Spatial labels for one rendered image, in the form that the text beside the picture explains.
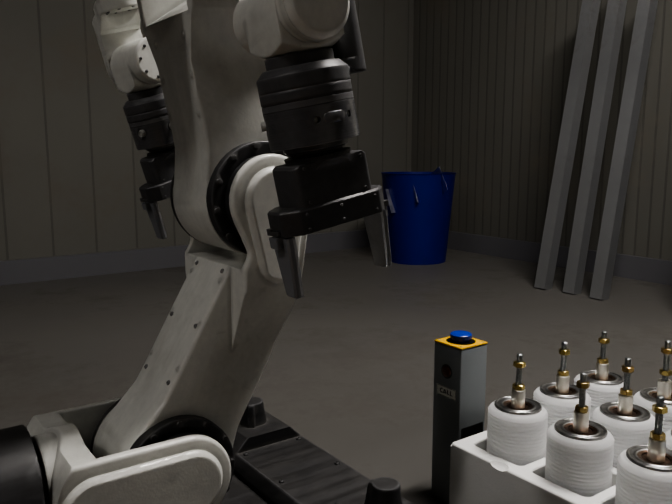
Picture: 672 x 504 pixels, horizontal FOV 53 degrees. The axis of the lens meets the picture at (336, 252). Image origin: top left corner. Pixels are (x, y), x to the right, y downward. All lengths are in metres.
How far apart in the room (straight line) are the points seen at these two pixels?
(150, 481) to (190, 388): 0.12
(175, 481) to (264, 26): 0.51
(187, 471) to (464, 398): 0.61
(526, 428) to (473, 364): 0.19
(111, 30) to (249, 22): 0.47
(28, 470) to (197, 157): 0.40
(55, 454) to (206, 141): 0.39
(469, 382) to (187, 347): 0.61
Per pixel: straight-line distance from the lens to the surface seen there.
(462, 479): 1.20
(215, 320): 0.85
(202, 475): 0.85
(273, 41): 0.63
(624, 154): 3.28
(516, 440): 1.15
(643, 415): 1.20
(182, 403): 0.86
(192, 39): 0.81
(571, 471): 1.09
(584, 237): 3.34
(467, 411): 1.30
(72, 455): 0.83
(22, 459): 0.83
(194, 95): 0.83
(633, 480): 1.03
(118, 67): 1.08
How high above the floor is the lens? 0.67
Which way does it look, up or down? 9 degrees down
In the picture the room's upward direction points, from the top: straight up
